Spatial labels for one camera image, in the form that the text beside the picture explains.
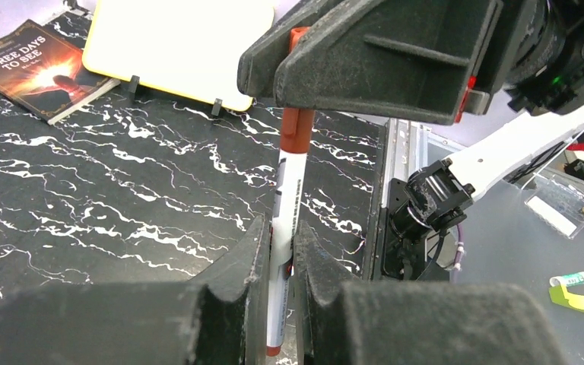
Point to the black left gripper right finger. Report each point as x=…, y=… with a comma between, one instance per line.
x=342, y=319

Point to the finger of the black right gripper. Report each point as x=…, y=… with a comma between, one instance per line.
x=401, y=59
x=314, y=44

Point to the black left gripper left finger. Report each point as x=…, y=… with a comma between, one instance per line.
x=217, y=317

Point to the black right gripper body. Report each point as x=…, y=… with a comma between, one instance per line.
x=534, y=51

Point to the white marker pen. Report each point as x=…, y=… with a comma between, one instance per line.
x=284, y=222

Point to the black whiteboard clip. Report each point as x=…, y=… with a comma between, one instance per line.
x=132, y=87
x=217, y=107

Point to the yellow framed whiteboard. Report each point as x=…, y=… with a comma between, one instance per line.
x=187, y=48

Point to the clear acrylic box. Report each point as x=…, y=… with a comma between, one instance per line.
x=559, y=201

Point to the yellow green tag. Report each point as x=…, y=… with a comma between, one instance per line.
x=560, y=294

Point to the dark paperback book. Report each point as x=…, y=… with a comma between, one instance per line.
x=43, y=73

